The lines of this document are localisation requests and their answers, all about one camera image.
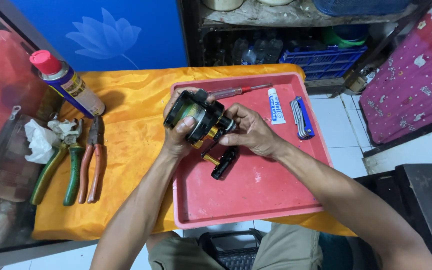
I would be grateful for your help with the crumpled white tissue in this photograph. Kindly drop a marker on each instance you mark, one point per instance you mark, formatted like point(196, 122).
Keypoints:
point(39, 140)

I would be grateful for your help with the pink patterned mattress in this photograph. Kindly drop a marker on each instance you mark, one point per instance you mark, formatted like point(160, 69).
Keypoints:
point(414, 75)

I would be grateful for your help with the black plastic stool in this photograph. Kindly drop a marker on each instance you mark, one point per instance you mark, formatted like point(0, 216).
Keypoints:
point(234, 251)

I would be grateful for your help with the red plastic tray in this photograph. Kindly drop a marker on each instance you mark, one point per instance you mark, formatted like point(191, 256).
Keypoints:
point(261, 187)

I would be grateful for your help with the dark shelf rack with bottles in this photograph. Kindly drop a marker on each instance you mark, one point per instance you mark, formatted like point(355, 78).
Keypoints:
point(276, 37)

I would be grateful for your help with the black side table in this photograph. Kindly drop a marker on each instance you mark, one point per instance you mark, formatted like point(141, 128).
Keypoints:
point(422, 210)

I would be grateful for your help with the black and gold fishing reel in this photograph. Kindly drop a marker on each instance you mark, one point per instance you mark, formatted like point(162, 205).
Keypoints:
point(208, 116)

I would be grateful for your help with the person's right hand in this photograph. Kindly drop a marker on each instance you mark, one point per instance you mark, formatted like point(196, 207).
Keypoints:
point(255, 131)

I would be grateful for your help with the glass cabinet with red bag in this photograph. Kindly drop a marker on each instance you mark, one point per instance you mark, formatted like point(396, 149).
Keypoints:
point(2, 131)

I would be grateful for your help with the blue spray can red cap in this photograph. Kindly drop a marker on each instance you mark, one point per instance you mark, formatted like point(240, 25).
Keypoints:
point(71, 88)

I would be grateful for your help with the person's khaki shorts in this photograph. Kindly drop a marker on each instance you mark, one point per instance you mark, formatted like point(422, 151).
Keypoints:
point(287, 247)

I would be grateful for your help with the blue flower print panel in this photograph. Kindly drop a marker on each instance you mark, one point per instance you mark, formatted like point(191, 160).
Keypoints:
point(103, 33)

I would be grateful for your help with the white lubricant tube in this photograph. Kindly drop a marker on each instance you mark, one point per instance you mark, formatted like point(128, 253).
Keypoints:
point(276, 107)

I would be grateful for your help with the blue folding hex key set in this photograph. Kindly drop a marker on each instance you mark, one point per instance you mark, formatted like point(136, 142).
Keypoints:
point(303, 118)

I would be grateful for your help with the yellow satin cloth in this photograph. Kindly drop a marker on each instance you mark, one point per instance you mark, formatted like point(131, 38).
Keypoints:
point(133, 142)

